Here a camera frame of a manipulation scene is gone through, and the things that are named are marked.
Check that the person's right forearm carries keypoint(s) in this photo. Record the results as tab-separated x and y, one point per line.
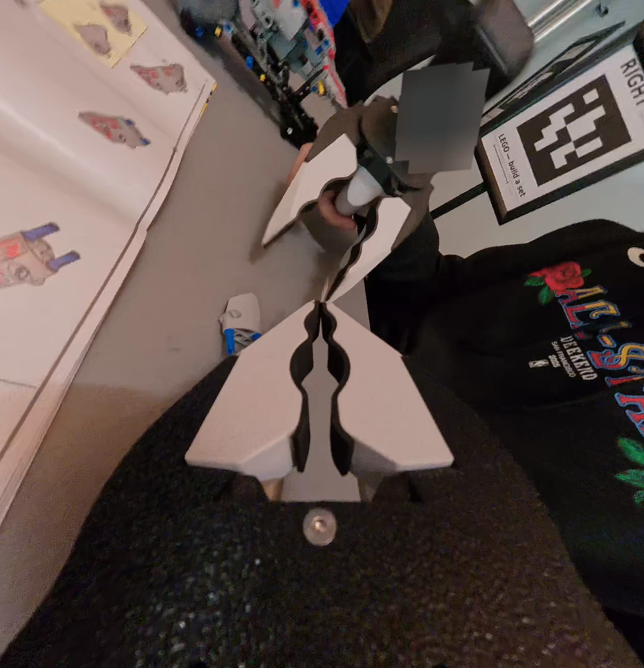
405	292

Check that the grey red toy truck model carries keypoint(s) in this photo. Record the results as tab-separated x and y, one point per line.
280	47

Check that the person's right hand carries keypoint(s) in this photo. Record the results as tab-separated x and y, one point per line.
335	216

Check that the person's black sweater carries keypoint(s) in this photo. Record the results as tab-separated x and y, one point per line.
536	391

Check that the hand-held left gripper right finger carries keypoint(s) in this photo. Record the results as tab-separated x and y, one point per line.
392	412

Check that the black framed tag sign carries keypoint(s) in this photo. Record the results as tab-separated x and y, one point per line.
572	130

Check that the grey desk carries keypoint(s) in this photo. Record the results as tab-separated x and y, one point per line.
170	261

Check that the grey toy brick piece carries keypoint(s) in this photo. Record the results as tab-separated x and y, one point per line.
244	313

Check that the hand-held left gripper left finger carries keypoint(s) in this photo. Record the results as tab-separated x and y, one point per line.
249	412

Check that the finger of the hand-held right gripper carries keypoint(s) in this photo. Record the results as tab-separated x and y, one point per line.
322	167
384	235

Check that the white instruction booklet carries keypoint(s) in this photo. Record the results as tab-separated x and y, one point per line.
66	182

